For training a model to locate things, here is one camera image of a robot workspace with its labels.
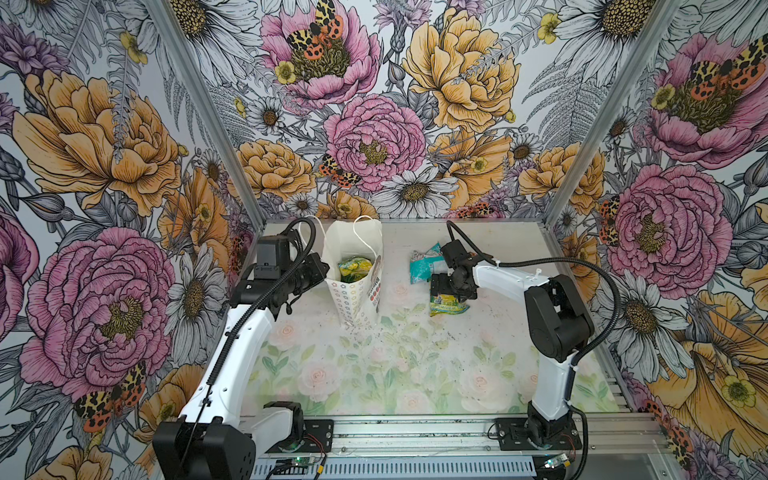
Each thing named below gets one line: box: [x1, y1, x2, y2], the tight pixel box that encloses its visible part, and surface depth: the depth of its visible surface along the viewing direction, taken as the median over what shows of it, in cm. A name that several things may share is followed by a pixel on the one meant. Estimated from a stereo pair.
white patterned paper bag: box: [323, 220, 383, 326], surface depth 87 cm
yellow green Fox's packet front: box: [338, 257, 373, 283], surface depth 91 cm
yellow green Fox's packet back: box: [429, 294, 470, 317], surface depth 97 cm
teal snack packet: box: [410, 242, 444, 285], surface depth 105 cm
